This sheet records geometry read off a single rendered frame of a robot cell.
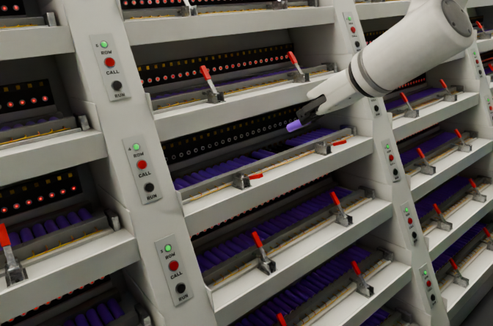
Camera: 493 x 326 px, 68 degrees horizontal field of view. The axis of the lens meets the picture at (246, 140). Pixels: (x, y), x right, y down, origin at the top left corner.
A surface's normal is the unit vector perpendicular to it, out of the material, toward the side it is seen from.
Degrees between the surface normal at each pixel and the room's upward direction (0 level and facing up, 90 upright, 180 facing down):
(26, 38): 108
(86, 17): 90
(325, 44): 90
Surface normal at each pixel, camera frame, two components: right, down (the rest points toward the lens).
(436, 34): -0.62, 0.52
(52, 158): 0.61, 0.15
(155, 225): 0.54, -0.14
